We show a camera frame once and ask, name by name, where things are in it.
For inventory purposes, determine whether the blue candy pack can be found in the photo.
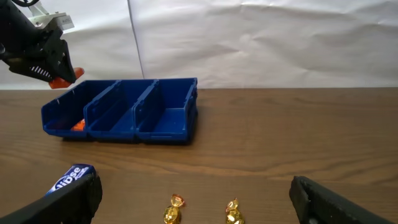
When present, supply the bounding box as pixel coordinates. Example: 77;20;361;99
45;164;96;197

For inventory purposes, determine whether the blue tray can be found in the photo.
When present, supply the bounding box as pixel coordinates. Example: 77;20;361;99
40;77;199;144

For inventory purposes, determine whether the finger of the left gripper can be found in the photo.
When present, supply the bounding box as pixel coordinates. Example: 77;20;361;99
6;59;62;83
46;39;77;84

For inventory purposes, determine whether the orange candy box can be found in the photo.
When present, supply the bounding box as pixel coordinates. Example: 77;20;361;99
70;119;86;131
49;67;85;90

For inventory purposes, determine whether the gold candy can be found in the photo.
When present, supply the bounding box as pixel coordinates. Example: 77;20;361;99
225;198;246;224
163;194;187;224

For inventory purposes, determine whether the black cable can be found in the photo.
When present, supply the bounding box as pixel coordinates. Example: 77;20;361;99
11;0;40;7

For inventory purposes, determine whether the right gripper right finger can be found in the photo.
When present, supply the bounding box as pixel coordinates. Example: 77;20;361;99
289;175;398;224

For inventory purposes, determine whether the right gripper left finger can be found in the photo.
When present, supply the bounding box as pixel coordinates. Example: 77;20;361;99
0;174;103;224

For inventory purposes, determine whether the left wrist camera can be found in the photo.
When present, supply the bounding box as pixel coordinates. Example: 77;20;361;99
27;3;75;32

